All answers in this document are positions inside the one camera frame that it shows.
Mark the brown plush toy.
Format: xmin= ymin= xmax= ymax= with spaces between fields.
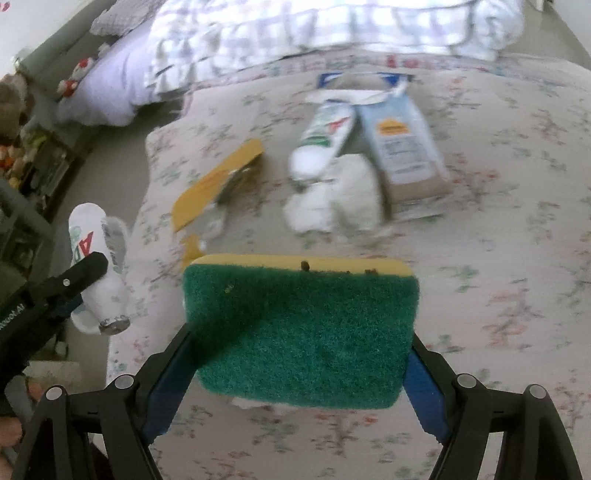
xmin=0 ymin=76 xmax=28 ymax=139

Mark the floral bedspread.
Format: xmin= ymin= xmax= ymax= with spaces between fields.
xmin=106 ymin=53 xmax=591 ymax=480

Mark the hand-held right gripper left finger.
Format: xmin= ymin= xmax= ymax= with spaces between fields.
xmin=11 ymin=323 xmax=199 ymax=480

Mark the white squeeze tube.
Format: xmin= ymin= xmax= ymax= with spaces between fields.
xmin=68 ymin=203 xmax=132 ymax=334

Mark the cluttered dark shelf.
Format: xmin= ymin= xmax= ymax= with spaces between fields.
xmin=0 ymin=111 xmax=93 ymax=278

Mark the red and white plush toy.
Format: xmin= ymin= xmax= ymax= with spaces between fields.
xmin=58 ymin=58 xmax=95 ymax=97

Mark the grey bed headboard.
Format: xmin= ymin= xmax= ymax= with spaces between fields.
xmin=18 ymin=0 xmax=116 ymax=153

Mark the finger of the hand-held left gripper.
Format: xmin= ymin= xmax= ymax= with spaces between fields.
xmin=30 ymin=251 xmax=109 ymax=324

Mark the green and yellow sponge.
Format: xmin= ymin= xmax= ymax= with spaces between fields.
xmin=182 ymin=254 xmax=421 ymax=409

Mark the white bottle red green label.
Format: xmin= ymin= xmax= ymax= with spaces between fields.
xmin=288 ymin=102 xmax=356 ymax=185

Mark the yellow paper envelope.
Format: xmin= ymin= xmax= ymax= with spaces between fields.
xmin=171 ymin=140 xmax=266 ymax=268

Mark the checked white quilt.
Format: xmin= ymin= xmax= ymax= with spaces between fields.
xmin=143 ymin=0 xmax=525 ymax=88

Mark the lilac pillow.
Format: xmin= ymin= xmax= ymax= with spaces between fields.
xmin=60 ymin=39 xmax=185 ymax=127

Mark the grey pillow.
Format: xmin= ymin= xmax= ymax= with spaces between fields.
xmin=90 ymin=0 xmax=153 ymax=35

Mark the white fluffy cloth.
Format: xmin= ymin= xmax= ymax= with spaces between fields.
xmin=283 ymin=154 xmax=384 ymax=234

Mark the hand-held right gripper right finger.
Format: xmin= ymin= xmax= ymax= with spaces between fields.
xmin=404 ymin=332 xmax=585 ymax=480

